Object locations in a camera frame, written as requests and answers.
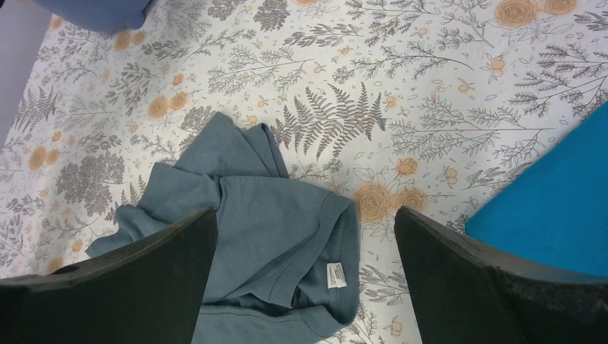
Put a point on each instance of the blue plastic trash bin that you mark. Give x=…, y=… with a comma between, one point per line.
x=105, y=16

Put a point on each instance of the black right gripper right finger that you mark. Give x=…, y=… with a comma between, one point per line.
x=465, y=291

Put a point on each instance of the floral patterned tablecloth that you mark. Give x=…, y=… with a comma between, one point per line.
x=436, y=105

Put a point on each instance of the bright blue folded cloth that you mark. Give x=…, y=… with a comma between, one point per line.
x=555, y=212

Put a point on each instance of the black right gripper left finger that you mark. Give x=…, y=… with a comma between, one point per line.
x=148, y=291

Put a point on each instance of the grey-blue crumpled shirt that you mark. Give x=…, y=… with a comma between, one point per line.
x=285, y=269

